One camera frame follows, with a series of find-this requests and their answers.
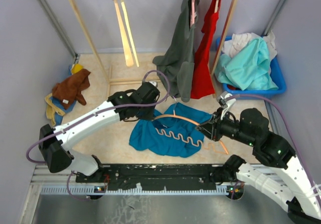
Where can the light wooden hanger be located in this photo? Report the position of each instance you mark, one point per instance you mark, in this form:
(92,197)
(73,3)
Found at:
(126,48)

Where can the grey t shirt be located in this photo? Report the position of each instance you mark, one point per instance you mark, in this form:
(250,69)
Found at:
(177,64)

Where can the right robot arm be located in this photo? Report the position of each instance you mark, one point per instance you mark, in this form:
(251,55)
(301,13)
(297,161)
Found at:
(295,195)

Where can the orange wooden hanger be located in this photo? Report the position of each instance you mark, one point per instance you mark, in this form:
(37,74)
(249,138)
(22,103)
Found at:
(188,140)

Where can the beige towel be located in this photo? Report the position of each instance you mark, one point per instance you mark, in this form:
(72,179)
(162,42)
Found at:
(47,108)

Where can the cream wooden hanger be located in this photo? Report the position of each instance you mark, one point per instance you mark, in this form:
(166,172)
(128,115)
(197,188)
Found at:
(132,47)

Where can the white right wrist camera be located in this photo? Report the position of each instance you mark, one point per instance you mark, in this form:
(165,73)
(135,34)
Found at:
(225,104)

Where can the yellow cloth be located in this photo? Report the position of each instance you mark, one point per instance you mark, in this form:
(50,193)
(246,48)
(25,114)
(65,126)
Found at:
(76,68)

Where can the turquoise cloth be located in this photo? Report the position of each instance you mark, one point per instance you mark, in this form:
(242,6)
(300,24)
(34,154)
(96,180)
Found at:
(247,82)

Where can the pink hanger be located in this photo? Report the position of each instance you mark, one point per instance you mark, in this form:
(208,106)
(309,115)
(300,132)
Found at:
(193,12)

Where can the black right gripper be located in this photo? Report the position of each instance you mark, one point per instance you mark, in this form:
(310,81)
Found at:
(211,129)

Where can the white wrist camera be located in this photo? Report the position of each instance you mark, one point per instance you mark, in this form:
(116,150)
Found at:
(225,104)
(153,83)

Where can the red t shirt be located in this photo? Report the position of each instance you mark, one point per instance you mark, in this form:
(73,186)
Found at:
(202,82)

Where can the blue t shirt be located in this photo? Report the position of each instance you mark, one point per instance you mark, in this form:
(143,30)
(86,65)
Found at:
(145,137)

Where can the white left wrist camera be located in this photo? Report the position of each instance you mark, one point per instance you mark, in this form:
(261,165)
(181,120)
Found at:
(153,83)

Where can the blue cloth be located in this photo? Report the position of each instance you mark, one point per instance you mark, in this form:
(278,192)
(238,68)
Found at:
(57,111)

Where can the brown cloth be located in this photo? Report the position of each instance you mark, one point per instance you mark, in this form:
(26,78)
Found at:
(70,90)

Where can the white toothed cable duct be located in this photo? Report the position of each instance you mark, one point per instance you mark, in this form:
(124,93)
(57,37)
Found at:
(78,190)

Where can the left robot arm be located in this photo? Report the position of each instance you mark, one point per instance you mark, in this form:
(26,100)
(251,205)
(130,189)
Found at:
(57,143)

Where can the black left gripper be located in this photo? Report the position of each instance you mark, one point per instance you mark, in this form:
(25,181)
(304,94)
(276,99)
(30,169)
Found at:
(148,117)

